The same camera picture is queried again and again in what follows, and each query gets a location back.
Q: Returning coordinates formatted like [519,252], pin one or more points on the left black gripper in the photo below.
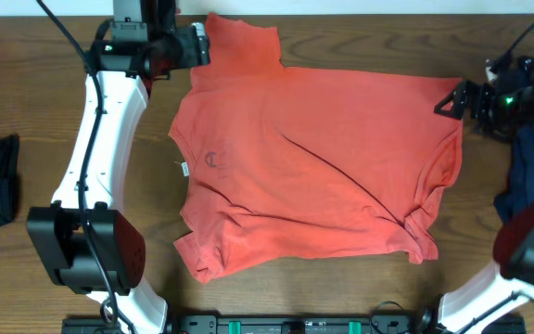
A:
[193,49]

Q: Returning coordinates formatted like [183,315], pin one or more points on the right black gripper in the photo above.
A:
[482,92]

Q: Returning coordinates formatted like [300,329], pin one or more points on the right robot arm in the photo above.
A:
[507,281]

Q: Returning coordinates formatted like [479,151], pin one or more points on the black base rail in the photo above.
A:
[210,324]

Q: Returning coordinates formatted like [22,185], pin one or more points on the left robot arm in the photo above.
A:
[82,237]

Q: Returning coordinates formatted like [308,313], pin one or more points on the navy blue t-shirt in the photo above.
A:
[519,193]

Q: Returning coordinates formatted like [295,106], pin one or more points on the red printed t-shirt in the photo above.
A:
[309,163]

